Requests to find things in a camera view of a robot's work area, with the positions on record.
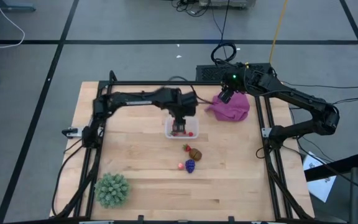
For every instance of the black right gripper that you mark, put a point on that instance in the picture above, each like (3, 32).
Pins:
(235, 84)

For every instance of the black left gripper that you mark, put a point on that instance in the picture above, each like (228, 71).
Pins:
(179, 113)

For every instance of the large red strawberry toy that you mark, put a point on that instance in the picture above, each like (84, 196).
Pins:
(175, 134)

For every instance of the brown kiwi toy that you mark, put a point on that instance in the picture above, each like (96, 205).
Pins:
(195, 154)

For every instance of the pink peach toy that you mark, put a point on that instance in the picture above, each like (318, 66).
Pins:
(181, 166)

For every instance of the purple grape bunch toy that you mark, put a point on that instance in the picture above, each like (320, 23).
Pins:
(190, 166)

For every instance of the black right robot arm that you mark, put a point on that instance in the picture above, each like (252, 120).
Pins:
(306, 102)

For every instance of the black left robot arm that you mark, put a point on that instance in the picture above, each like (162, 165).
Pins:
(135, 98)

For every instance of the clear plastic tupperware container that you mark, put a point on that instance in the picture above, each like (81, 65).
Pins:
(193, 123)

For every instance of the magenta cloth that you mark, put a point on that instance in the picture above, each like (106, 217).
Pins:
(232, 110)

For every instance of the black perforated computer case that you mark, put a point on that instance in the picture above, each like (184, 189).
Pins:
(210, 73)

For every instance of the green spiky artificial plant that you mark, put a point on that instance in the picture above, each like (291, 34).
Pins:
(112, 190)

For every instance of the grey metal equipment base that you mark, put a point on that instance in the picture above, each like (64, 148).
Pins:
(225, 3)

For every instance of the white paper sheet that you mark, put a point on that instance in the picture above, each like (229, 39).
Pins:
(319, 183)

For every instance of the black desk beam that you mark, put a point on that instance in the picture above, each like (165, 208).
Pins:
(334, 168)

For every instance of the grey metal furniture foot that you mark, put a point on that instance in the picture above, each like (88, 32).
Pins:
(11, 7)

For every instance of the black aluminium extrusion frame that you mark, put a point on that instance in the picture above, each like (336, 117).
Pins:
(166, 83)

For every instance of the silver mounting bracket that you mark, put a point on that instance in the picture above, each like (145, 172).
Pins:
(266, 132)
(73, 132)

